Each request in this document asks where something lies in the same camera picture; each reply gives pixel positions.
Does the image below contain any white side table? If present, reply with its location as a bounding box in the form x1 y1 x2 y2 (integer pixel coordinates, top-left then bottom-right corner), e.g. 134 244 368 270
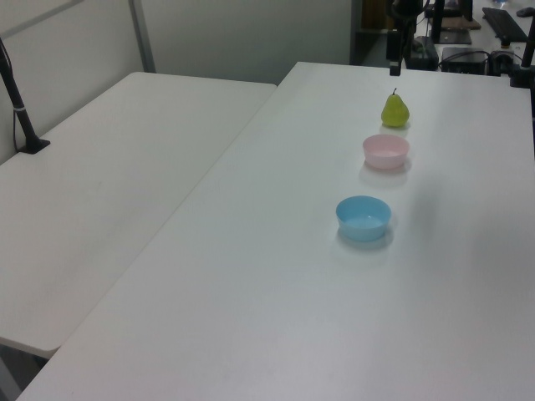
0 71 279 353

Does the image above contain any grey partition frame post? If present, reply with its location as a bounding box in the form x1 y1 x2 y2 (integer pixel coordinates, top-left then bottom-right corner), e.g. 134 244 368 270
127 0 157 74

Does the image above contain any blue plastic bowl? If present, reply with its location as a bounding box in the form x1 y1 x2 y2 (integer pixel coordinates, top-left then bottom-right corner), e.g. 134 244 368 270
335 195 393 243

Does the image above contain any black keyboard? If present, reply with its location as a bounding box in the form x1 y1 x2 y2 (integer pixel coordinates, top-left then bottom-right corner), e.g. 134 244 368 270
481 7 530 43

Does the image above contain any black clamped camera stand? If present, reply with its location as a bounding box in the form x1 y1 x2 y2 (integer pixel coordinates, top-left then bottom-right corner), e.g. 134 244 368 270
507 20 535 89

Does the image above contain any black monitor stand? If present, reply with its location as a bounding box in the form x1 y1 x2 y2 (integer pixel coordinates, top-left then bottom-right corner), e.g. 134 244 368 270
429 0 474 46

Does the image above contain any black electronics box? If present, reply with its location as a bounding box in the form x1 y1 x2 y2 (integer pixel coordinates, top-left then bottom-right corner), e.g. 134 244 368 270
440 46 491 74

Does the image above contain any pink plastic bowl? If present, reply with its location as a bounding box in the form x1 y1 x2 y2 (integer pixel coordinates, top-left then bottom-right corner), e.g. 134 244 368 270
361 134 410 170

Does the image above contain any black camera stand pole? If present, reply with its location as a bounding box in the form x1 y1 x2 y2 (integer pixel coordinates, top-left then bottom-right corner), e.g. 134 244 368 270
0 36 52 155

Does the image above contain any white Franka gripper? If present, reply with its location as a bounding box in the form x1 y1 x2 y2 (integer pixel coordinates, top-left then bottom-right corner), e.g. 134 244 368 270
385 0 424 78

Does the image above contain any green pear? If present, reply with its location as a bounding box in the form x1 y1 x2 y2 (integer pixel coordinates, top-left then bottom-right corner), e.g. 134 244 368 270
380 87 411 129

